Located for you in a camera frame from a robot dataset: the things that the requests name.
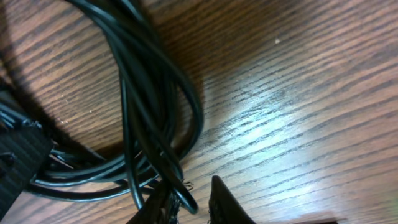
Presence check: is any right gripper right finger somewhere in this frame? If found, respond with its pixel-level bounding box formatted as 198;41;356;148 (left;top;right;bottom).
208;175;255;224

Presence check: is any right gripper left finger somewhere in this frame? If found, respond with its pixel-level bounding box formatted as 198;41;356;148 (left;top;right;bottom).
127;181;180;224

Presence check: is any black usb cable bundle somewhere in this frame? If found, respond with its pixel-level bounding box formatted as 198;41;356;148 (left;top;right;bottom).
27;0;205;215

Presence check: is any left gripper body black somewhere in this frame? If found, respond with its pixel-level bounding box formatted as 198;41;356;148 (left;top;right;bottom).
1;90;53;217

